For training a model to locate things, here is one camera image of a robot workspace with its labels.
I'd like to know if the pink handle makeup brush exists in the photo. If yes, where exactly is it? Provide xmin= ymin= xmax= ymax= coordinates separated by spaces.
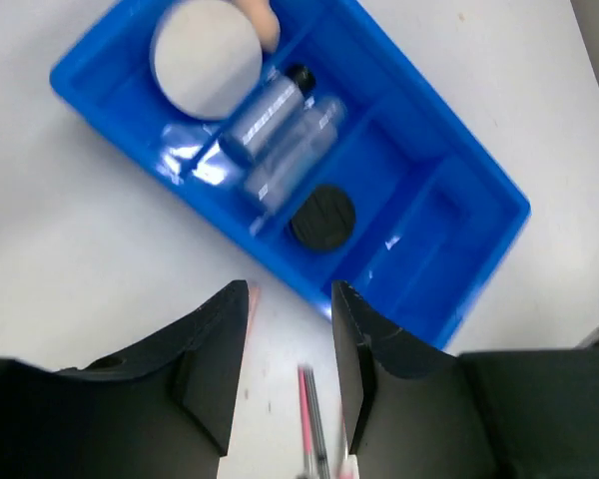
xmin=298 ymin=366 xmax=314 ymax=478

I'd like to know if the clear vial black cap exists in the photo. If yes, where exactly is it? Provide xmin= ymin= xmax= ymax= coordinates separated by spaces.
xmin=219 ymin=64 xmax=316 ymax=165

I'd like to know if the clear plastic bottle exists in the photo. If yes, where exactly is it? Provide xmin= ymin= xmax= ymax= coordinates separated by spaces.
xmin=244 ymin=96 xmax=347 ymax=215

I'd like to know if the pink lip pencil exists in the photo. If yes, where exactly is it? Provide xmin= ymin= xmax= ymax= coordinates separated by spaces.
xmin=245 ymin=282 xmax=262 ymax=344

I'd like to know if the blue compartment tray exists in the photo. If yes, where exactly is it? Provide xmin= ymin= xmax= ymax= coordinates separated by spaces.
xmin=50 ymin=1 xmax=530 ymax=347

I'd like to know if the beige makeup sponge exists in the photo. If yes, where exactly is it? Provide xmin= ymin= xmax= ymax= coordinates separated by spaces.
xmin=233 ymin=0 xmax=281 ymax=53

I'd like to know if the cream round powder puff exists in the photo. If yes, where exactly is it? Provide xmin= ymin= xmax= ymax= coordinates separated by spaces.
xmin=151 ymin=1 xmax=263 ymax=121

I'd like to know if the black round compact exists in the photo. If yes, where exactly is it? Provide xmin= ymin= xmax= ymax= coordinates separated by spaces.
xmin=290 ymin=185 xmax=356 ymax=252

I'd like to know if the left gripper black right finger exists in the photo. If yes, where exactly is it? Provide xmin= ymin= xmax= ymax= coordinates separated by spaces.
xmin=331 ymin=281 xmax=599 ymax=478

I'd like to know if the grey handle makeup brush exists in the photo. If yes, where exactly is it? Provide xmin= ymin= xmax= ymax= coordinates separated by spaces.
xmin=301 ymin=365 xmax=330 ymax=478

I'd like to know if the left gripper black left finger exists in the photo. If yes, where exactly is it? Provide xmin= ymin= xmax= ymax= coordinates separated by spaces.
xmin=0 ymin=280 xmax=250 ymax=478

